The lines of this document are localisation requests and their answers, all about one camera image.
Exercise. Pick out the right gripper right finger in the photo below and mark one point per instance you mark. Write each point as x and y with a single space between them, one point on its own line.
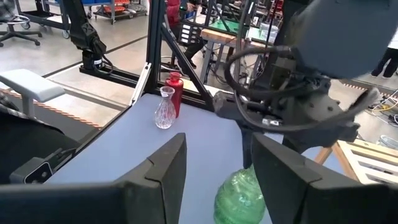
280 174

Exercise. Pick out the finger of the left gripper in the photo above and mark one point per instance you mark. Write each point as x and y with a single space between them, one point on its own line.
247 146

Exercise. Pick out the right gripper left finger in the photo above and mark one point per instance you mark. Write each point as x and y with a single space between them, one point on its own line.
168 174

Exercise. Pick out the round green glass bottle vase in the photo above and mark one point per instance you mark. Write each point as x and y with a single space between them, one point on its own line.
236 199

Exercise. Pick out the red glass bottle vase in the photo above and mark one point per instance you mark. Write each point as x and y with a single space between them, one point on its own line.
178 93

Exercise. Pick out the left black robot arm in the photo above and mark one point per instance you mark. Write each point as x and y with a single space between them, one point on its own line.
342 34

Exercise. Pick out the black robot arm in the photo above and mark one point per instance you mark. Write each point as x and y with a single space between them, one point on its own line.
85 34

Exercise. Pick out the wooden slatted shelf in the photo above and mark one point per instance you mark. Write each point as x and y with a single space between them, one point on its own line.
367 161

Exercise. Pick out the small clear cut-glass vase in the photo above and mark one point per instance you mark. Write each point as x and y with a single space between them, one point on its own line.
164 115

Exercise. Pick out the person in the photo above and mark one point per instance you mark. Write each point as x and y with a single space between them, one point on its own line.
174 12
385 62

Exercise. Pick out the clear plastic container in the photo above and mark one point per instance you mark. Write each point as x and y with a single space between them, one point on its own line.
269 31

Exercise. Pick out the wooden work table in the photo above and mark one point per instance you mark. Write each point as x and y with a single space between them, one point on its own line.
217 35

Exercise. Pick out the green mat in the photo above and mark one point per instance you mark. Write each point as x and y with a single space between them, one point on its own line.
227 26

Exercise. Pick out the black chair seat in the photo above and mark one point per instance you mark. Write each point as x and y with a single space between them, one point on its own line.
28 140

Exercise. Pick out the grey chair armrest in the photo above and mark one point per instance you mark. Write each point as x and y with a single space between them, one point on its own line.
31 84

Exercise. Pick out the cart with storage bins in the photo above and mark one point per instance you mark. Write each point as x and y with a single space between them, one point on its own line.
118 9

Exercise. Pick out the black wheeled cart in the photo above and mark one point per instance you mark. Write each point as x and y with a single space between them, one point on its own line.
40 14

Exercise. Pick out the office chair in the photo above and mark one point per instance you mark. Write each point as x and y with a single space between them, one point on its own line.
12 31

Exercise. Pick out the white bracket strip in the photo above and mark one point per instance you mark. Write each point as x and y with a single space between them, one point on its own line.
140 84

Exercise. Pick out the black diagonal frame brace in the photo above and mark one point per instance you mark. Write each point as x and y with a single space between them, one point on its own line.
186 68

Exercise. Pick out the black frame rail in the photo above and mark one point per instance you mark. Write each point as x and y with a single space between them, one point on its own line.
118 77

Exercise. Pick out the black frame post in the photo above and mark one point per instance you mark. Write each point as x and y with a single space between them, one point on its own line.
155 46

